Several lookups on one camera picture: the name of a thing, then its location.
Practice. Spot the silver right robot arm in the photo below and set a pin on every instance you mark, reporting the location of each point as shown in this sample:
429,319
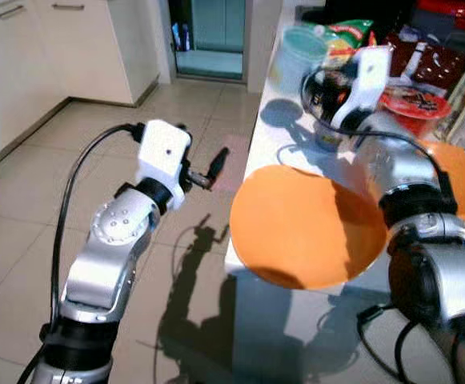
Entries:
436,264

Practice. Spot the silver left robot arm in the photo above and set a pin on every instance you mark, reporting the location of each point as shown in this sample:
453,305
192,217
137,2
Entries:
108,256

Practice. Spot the pale teal plastic cup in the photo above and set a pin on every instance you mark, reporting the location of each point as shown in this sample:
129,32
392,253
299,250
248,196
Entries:
298,56

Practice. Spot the green snack bag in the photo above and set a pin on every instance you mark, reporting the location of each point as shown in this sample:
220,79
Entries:
348,36

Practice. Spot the red instant noodle cup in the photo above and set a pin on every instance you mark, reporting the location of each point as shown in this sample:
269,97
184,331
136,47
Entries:
414,108

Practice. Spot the glass door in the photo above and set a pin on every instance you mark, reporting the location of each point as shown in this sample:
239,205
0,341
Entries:
212,36

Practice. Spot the large orange plate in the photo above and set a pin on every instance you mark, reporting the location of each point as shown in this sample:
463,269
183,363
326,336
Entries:
300,228

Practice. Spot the dark red snack bag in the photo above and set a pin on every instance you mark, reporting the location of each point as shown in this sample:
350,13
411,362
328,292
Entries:
432,64

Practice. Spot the cream kitchen cabinet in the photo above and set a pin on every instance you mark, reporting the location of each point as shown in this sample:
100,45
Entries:
72,48

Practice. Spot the red flat package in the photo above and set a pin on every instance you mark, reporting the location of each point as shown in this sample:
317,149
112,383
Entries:
456,12

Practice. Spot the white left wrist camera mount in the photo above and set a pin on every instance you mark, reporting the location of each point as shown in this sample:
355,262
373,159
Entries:
164,156

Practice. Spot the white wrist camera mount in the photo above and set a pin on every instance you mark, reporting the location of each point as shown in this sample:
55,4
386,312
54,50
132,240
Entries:
370,80
164,156

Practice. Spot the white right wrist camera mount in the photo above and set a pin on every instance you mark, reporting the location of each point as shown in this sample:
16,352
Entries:
370,80

